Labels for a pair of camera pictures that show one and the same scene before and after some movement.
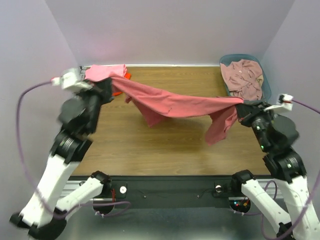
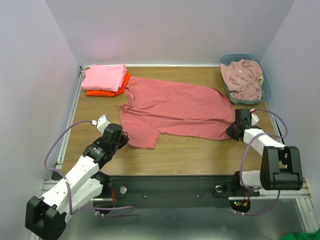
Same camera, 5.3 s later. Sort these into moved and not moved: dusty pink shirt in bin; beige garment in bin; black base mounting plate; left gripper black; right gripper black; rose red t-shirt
Moved: left gripper black; rose red t-shirt; right gripper black
Not moved: black base mounting plate; beige garment in bin; dusty pink shirt in bin
